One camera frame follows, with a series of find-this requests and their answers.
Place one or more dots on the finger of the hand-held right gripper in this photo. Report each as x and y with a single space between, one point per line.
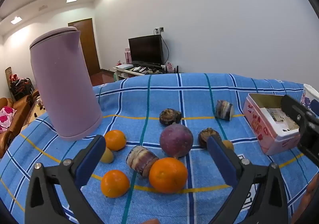
310 139
294 109

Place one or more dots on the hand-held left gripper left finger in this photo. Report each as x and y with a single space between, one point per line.
91 161

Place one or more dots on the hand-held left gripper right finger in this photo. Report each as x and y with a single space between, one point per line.
221 161

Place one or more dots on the small yellow fruit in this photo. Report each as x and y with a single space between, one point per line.
108 155
228 144

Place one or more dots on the orange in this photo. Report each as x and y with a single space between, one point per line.
115 183
114 140
168 175

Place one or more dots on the pink tin box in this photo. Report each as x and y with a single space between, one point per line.
259 124

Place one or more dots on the brown taro chunk front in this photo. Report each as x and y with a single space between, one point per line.
140 161

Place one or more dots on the purple round turnip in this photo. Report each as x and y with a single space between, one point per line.
175 140

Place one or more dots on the person's right forearm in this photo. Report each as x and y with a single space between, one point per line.
309 196

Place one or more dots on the person's left hand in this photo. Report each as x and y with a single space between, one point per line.
150 221

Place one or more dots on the white floral cup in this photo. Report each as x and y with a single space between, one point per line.
309 99

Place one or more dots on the printed paper leaflet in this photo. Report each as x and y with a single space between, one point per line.
276 115

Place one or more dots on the lilac electric kettle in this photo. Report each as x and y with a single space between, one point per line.
64 84

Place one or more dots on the blue plaid blanket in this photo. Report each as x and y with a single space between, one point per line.
174 89

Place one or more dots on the brown leather sofa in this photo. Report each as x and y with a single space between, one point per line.
22 104

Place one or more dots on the white television stand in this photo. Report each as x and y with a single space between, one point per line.
124 73

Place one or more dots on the pink floral cushion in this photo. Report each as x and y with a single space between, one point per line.
6 116

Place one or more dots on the flat white box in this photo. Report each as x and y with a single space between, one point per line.
124 66

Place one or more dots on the black router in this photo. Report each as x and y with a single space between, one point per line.
176 70

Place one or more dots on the dark clothes rack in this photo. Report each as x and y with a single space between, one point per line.
20 84

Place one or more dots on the small pink packet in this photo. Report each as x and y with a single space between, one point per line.
169 67

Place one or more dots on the pink carton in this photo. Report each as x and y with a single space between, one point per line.
127 55

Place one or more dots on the brown wooden door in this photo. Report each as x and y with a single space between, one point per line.
84 44

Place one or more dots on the black television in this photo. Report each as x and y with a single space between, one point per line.
145 49

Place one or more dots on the wall power socket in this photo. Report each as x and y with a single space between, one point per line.
159 30

